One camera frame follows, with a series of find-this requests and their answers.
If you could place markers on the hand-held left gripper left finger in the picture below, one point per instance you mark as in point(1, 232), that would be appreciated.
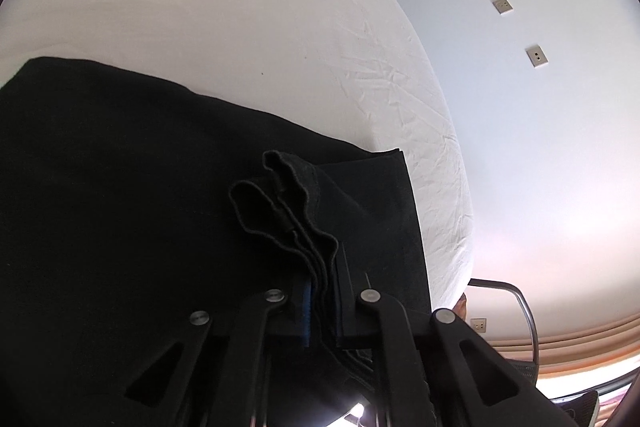
point(305, 317)

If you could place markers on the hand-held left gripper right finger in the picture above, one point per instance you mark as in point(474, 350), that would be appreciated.
point(350, 302)

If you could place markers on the black pants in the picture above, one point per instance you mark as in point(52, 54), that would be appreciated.
point(150, 207)

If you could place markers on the bed with white sheet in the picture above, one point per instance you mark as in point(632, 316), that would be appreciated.
point(225, 7)

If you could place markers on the wall socket plate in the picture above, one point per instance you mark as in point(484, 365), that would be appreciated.
point(537, 57)
point(502, 5)
point(478, 325)

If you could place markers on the metal chair frame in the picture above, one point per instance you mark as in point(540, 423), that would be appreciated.
point(525, 312)

